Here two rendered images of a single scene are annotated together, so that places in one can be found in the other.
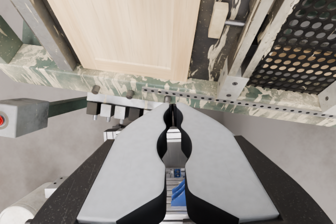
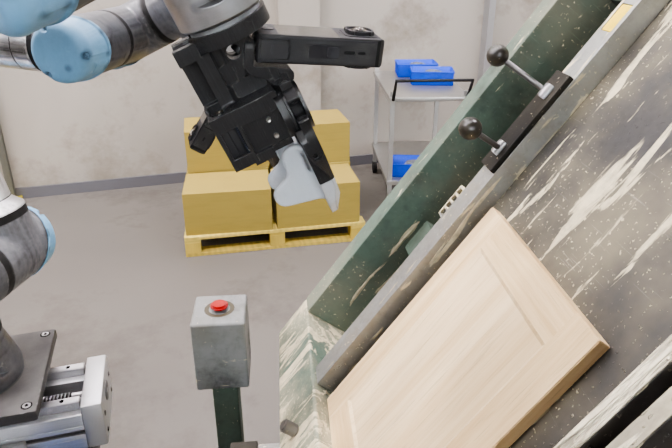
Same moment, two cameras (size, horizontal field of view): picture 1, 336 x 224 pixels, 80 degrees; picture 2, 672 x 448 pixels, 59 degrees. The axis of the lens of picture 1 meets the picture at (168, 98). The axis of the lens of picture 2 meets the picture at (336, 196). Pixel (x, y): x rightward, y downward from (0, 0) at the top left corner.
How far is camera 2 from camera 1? 0.56 m
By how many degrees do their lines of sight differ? 64
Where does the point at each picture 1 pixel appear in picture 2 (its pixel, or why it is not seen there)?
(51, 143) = not seen: outside the picture
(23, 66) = (308, 327)
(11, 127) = (208, 320)
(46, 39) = (360, 323)
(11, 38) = (348, 311)
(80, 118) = not seen: outside the picture
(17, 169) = not seen: hidden behind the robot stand
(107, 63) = (346, 421)
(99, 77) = (316, 420)
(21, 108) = (239, 331)
